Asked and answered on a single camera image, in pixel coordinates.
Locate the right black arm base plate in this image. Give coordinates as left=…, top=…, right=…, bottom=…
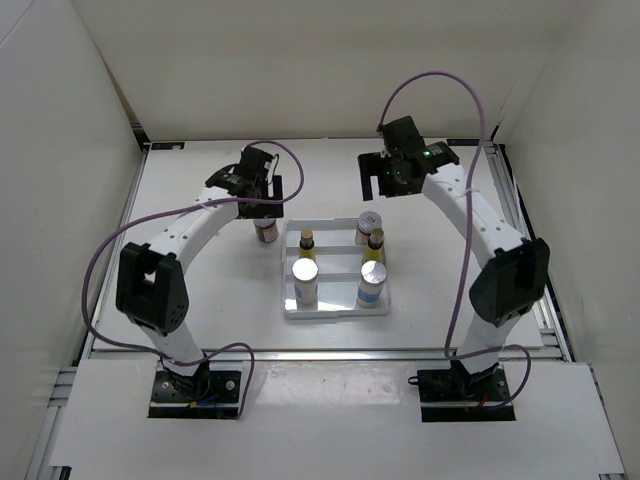
left=407, top=365, right=516, bottom=423

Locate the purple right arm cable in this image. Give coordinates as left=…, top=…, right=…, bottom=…
left=376, top=70, right=532, bottom=412

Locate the white bottle blue label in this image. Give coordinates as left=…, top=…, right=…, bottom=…
left=356, top=260, right=387, bottom=309

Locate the white three-compartment tray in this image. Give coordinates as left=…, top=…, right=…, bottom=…
left=282, top=218, right=391, bottom=320

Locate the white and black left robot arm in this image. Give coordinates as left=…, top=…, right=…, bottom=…
left=116, top=146, right=284, bottom=401

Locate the left black corner label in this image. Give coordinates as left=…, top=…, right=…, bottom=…
left=150, top=142, right=185, bottom=151

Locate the right black corner label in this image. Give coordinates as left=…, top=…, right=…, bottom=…
left=446, top=138, right=480, bottom=147

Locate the white bottle silver lid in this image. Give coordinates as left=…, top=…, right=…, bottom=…
left=292, top=258, right=319, bottom=306

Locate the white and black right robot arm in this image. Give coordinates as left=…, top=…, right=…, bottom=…
left=358, top=116, right=550, bottom=402

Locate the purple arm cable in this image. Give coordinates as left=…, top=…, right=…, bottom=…
left=376, top=70, right=532, bottom=412
left=80, top=140, right=306, bottom=417

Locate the black corner label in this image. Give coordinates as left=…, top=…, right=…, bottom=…
left=150, top=142, right=185, bottom=151
left=446, top=138, right=480, bottom=147

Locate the aluminium frame rail front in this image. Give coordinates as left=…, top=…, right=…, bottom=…
left=88, top=346, right=562, bottom=362

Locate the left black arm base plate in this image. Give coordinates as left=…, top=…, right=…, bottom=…
left=147, top=362, right=243, bottom=420

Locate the brown jar red lid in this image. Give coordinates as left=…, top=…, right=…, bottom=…
left=253, top=218, right=279, bottom=243
left=354, top=211, right=382, bottom=245

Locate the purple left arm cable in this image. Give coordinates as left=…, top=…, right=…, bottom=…
left=80, top=140, right=306, bottom=417

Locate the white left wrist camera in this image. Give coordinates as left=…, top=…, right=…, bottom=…
left=239, top=146, right=275, bottom=175

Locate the yellow bottle cork cap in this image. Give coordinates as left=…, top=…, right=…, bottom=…
left=362, top=227, right=386, bottom=264
left=299, top=227, right=316, bottom=261

